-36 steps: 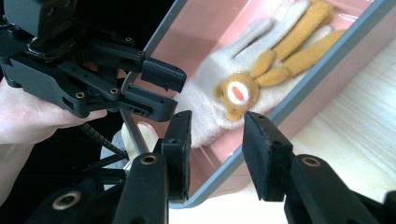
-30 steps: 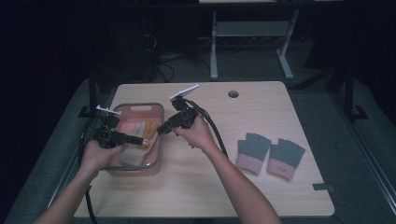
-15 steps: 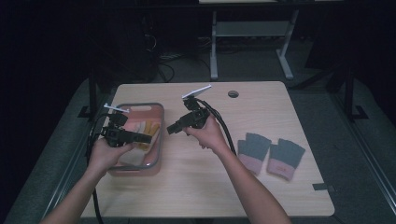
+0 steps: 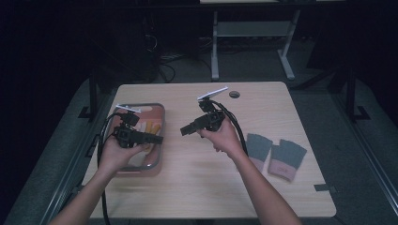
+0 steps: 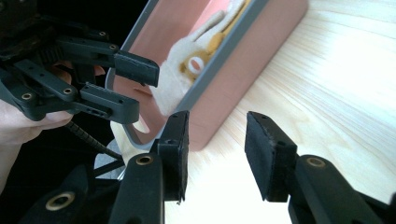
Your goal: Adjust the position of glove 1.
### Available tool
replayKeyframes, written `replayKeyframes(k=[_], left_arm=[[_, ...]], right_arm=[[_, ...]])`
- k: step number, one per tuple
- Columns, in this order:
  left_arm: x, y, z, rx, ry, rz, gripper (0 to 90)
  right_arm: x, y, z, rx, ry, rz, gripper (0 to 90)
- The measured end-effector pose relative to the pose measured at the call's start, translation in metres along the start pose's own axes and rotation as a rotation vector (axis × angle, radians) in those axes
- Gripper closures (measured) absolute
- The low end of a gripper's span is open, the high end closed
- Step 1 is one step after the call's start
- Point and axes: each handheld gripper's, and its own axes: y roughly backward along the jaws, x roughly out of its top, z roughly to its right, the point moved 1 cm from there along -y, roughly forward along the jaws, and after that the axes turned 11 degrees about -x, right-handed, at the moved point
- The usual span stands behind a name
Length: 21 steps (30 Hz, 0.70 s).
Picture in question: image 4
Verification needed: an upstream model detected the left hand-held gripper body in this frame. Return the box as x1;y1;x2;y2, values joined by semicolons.
112;104;148;150

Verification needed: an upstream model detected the black tape strip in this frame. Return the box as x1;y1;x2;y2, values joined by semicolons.
314;184;338;192

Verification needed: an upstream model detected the black metal stand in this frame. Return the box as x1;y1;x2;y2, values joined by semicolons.
345;67;372;124
78;69;101;120

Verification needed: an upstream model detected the white metal table frame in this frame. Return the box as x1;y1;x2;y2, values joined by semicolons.
210;8;302;82

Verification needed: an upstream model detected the floor cables bundle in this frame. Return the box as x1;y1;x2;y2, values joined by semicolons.
145;34;214;83

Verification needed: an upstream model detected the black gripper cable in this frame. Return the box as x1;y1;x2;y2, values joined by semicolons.
211;98;250;158
96;112;126;225

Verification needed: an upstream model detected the person's right hand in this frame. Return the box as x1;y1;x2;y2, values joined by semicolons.
198;116;247;161

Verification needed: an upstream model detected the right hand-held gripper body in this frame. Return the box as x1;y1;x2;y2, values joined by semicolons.
194;86;230;132

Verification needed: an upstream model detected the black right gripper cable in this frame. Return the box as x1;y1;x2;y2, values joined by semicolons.
211;98;250;158

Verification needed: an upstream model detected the clear plastic container grey rim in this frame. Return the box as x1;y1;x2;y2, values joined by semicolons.
110;102;166;173

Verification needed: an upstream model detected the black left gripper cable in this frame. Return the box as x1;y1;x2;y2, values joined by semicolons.
96;112;126;225

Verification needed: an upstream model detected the aluminium frame rail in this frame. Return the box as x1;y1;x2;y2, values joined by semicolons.
330;93;398;208
39;93;111;225

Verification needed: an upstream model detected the person's left hand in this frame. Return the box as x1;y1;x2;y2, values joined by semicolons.
98;135;146;176

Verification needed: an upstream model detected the grey knit glove pink cuff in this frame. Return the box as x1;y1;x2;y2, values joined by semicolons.
267;139;308;182
245;132;274;173

